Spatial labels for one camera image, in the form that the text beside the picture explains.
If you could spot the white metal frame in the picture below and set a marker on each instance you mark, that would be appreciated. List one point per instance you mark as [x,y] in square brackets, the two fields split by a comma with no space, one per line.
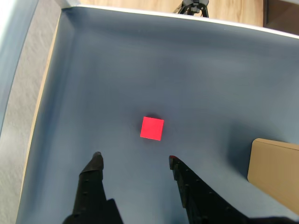
[11,46]

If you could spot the red cube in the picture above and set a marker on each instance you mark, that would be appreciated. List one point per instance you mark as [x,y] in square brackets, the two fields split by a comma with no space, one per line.
[152,128]

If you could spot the black tripod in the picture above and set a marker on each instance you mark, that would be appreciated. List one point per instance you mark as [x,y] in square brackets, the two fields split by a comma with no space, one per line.
[194,7]

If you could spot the beige plastic box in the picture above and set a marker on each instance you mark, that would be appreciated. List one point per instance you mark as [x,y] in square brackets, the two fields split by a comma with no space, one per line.
[275,170]

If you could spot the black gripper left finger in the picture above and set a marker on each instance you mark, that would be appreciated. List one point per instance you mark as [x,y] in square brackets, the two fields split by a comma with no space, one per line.
[90,193]

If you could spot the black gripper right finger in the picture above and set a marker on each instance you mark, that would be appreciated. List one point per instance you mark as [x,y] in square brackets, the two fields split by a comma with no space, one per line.
[201,200]

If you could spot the dark brown cabinet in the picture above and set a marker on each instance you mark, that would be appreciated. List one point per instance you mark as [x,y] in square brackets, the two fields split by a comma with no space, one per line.
[282,11]

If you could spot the blue table mat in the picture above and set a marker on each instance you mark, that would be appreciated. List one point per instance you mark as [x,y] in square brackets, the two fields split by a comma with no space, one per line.
[151,74]

